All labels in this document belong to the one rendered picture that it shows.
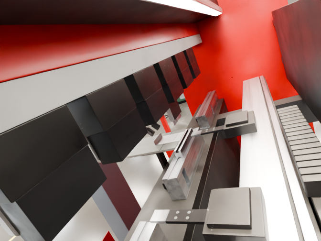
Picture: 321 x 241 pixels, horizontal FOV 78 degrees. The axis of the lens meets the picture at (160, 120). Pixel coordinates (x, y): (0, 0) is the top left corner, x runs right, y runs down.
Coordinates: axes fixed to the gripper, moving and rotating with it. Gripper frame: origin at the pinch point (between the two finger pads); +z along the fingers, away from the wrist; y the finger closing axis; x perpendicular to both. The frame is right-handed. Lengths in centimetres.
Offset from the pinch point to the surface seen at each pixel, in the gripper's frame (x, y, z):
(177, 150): -6.1, -10.6, 14.5
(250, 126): -28.9, -4.8, 31.2
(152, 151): 3.5, -9.4, 5.6
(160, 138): 4.0, 2.0, 5.0
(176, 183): -5.6, -25.2, 20.1
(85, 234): 184, 15, -15
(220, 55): -26, 85, 5
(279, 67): -38, 87, 44
